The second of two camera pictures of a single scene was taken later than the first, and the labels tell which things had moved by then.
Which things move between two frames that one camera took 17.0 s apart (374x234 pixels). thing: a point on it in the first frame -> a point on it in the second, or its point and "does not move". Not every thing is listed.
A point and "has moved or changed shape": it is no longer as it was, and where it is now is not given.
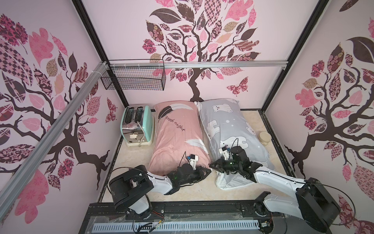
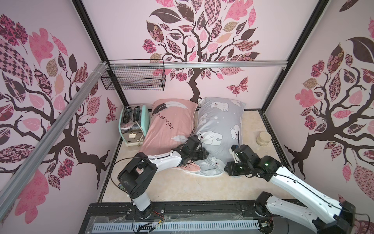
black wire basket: [139, 78] does not move
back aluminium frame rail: [257, 63] does not move
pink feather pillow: [178, 134] has moved or changed shape
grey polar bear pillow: [225, 124] has moved or changed shape
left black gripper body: [195, 177] -> [198, 154]
